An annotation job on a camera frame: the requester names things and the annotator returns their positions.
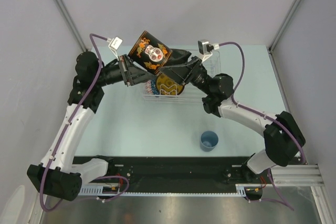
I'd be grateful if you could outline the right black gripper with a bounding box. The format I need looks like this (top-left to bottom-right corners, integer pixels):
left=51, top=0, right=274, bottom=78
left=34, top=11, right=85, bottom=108
left=156, top=51, right=213, bottom=96

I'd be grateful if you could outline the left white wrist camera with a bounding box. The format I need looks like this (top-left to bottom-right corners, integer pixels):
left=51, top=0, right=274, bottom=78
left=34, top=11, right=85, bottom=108
left=107, top=36, right=123, bottom=54

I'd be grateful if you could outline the light blue cup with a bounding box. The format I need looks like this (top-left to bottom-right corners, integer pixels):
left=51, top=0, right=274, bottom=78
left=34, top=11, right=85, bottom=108
left=200, top=131, right=218, bottom=152

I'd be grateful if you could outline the grey cable duct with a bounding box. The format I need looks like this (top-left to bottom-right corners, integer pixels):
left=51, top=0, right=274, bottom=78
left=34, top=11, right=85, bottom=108
left=79, top=185, right=263, bottom=197

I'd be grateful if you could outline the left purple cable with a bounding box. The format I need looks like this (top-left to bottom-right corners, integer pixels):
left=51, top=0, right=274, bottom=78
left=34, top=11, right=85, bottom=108
left=39, top=34, right=130, bottom=212

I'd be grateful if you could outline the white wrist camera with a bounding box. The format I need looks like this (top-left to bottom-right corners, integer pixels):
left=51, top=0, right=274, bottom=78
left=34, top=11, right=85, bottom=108
left=107, top=36, right=123, bottom=54
left=197, top=40, right=219, bottom=62

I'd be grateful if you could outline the red black mug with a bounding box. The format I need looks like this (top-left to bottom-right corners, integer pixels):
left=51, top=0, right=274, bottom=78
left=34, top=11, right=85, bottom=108
left=128, top=30, right=173, bottom=75

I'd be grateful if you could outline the yellow round plate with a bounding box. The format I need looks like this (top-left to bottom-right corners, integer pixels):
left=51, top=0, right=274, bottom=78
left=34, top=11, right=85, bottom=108
left=155, top=73, right=185, bottom=96

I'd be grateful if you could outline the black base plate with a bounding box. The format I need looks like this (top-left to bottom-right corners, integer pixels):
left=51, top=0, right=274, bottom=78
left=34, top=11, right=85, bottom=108
left=73, top=155, right=272, bottom=193

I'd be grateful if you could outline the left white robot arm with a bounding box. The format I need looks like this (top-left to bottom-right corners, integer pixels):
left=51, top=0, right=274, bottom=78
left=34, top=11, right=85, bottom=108
left=27, top=51, right=154, bottom=201

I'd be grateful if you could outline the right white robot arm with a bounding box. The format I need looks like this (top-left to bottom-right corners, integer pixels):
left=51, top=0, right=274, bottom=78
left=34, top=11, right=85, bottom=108
left=160, top=49, right=306, bottom=183

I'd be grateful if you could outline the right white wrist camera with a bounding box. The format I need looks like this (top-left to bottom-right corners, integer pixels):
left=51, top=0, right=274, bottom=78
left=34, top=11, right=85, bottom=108
left=197, top=40, right=219, bottom=62

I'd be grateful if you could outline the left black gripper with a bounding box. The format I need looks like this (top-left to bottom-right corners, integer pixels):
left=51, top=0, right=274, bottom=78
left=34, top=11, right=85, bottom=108
left=93, top=54, right=154, bottom=87

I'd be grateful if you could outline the clear wire dish rack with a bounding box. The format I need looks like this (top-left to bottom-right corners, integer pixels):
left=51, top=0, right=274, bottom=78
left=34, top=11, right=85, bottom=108
left=142, top=51, right=221, bottom=104

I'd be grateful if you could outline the blue patterned bowl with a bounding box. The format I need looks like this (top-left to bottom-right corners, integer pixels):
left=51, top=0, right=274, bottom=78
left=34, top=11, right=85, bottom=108
left=144, top=79, right=160, bottom=95

